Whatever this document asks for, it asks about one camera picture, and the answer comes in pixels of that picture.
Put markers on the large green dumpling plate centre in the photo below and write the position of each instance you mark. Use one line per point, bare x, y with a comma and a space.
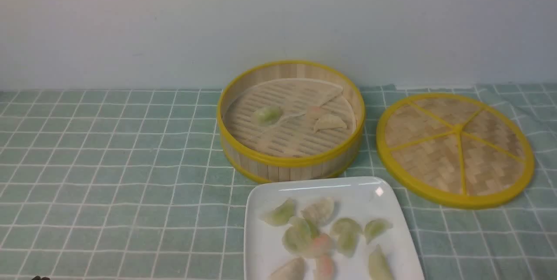
298, 237

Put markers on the pink dumpling plate bottom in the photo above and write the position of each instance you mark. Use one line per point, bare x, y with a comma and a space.
325, 268

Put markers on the yellow rimmed bamboo steamer basket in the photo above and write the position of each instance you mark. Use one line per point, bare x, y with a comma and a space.
289, 150

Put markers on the pink dumpling plate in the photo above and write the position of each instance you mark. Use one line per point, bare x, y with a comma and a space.
319, 246
325, 268

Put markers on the green dumpling plate middle right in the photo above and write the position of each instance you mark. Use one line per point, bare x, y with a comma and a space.
347, 232

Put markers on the white square plate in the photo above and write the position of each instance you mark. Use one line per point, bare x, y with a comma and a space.
362, 199

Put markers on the small green dumpling plate right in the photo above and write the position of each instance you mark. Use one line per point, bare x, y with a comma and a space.
375, 228

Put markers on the white dumpling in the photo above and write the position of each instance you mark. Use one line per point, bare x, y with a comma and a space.
329, 121

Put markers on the green dumpling plate far left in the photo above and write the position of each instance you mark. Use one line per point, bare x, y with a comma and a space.
281, 214

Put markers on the yellow rimmed woven steamer lid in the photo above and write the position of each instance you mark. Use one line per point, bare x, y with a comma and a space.
454, 150

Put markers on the white dumpling plate bottom left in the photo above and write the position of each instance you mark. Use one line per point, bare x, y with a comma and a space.
294, 269

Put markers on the green dumpling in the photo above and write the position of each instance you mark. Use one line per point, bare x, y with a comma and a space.
267, 115

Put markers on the pink dumpling plate centre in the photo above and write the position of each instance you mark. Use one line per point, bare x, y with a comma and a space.
319, 246

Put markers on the green dumpling plate bottom right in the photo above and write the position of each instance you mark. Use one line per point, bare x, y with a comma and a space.
378, 266

